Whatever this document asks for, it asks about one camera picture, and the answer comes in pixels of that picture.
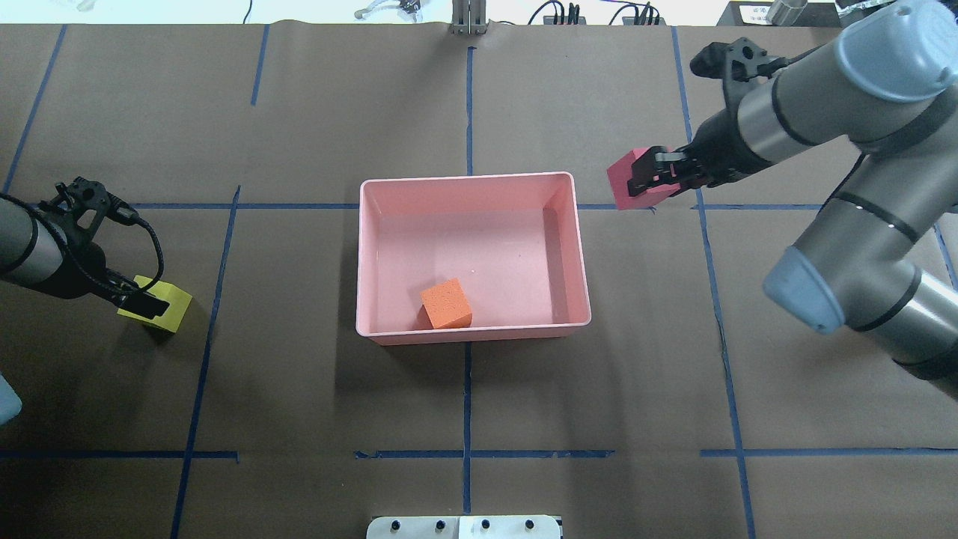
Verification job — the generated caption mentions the red foam block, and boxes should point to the red foam block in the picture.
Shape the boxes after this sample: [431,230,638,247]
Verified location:
[606,146,681,210]

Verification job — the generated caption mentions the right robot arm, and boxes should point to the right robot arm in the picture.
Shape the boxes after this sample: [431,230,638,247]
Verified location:
[608,1,957,395]

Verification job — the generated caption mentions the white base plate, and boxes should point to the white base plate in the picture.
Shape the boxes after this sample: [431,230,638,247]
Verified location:
[365,514,564,538]

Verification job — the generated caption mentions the pink plastic bin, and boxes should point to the pink plastic bin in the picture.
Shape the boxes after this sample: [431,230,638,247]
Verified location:
[356,171,592,346]

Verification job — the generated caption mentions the orange foam block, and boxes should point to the orange foam block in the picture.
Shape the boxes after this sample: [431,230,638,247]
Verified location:
[420,278,475,330]

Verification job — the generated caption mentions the yellow foam block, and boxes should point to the yellow foam block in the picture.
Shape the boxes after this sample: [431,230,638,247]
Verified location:
[117,281,192,334]

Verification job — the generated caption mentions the aluminium frame post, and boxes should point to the aluminium frame post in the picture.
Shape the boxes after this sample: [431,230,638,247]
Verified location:
[449,0,489,35]

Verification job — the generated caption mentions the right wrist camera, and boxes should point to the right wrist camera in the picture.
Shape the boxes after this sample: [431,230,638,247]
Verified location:
[690,37,791,82]

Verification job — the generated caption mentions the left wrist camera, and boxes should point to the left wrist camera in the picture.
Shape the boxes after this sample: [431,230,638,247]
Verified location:
[38,177,144,226]

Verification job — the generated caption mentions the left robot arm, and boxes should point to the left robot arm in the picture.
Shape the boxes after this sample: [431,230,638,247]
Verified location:
[1,180,170,320]

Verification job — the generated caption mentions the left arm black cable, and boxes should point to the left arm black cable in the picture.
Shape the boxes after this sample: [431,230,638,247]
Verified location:
[45,195,165,296]

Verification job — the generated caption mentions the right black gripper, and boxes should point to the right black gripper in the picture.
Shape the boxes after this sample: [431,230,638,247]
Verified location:
[627,112,771,197]

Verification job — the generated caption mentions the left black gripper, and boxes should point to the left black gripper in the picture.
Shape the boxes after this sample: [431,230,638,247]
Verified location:
[57,233,170,321]

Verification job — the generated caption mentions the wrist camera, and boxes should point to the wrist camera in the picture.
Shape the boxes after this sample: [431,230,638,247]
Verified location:
[38,177,144,226]
[690,37,791,82]

